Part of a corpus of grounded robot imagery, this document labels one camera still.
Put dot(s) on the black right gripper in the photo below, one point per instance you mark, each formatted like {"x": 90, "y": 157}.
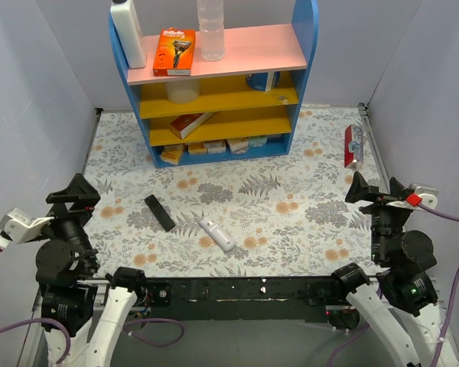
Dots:
{"x": 379, "y": 201}

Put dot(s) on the orange Gillette razor box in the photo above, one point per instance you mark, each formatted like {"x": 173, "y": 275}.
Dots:
{"x": 175, "y": 52}

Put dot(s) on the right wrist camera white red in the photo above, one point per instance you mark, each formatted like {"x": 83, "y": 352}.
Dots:
{"x": 422, "y": 194}

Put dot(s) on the white remote control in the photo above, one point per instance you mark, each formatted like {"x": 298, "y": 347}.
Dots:
{"x": 225, "y": 241}

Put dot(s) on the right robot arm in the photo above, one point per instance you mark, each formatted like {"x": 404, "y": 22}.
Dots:
{"x": 403, "y": 309}

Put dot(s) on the small clear wrapped item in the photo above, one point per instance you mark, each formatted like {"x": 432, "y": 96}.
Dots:
{"x": 283, "y": 100}

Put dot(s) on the blue wooden shelf unit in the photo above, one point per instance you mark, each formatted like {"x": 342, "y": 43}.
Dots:
{"x": 240, "y": 112}

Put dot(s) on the red and white long box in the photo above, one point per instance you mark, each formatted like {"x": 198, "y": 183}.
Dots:
{"x": 184, "y": 125}

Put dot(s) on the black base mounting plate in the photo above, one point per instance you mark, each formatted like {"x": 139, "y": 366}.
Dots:
{"x": 315, "y": 299}

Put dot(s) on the black remote control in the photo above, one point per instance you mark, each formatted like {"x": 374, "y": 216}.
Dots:
{"x": 160, "y": 213}

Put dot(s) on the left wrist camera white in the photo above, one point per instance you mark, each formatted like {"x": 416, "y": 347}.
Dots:
{"x": 18, "y": 227}

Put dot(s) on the mint green sponge pack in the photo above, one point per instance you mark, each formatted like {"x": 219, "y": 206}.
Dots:
{"x": 257, "y": 141}

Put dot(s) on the blue and white can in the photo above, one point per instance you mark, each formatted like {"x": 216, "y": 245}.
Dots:
{"x": 263, "y": 82}

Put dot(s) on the white plastic bottle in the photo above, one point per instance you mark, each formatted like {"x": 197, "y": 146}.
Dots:
{"x": 125, "y": 19}

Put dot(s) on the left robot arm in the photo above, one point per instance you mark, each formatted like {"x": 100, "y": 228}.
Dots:
{"x": 64, "y": 262}

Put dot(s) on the clear plastic water bottle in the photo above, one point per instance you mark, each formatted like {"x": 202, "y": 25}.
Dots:
{"x": 211, "y": 22}

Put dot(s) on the white sponge pack tilted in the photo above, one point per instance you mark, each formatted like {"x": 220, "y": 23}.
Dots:
{"x": 238, "y": 145}

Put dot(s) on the aluminium rail frame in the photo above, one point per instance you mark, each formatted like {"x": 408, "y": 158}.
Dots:
{"x": 375, "y": 145}

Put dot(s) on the yellow Kamenoko sponge pack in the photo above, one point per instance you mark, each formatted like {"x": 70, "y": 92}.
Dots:
{"x": 172, "y": 157}

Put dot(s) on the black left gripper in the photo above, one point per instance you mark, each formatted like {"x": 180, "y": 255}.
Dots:
{"x": 69, "y": 210}

